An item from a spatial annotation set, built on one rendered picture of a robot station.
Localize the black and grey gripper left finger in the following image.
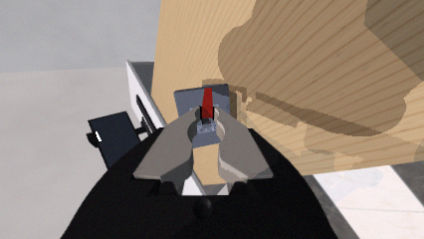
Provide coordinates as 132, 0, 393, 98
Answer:
60, 106, 202, 239

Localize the dark red rectangular peg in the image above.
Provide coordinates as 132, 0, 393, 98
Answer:
202, 88, 213, 119

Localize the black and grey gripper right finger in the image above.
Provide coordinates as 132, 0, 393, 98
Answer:
213, 106, 338, 239

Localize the dark grey block with square hole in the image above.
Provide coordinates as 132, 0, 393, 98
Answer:
173, 84, 230, 148

